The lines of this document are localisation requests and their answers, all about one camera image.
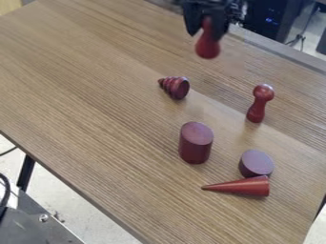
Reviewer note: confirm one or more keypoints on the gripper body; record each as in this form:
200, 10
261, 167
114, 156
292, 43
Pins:
236, 7

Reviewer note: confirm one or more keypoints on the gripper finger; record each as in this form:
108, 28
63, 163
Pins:
220, 22
192, 18

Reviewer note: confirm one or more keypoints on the red wooden pawn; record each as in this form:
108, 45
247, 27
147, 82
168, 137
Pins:
207, 44
257, 108

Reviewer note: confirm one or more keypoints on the black computer case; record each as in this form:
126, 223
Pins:
267, 17

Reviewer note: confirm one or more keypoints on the red ribbed wooden cone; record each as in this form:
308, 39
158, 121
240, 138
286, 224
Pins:
177, 87

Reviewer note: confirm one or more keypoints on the tall red wooden cylinder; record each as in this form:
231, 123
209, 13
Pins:
195, 146

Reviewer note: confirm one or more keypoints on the short red wooden cylinder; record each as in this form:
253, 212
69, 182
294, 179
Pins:
255, 164

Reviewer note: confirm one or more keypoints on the smooth red wooden cone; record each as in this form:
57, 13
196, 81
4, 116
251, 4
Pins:
250, 187

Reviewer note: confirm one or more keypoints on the black metal equipment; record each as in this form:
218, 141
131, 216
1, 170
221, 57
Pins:
29, 225

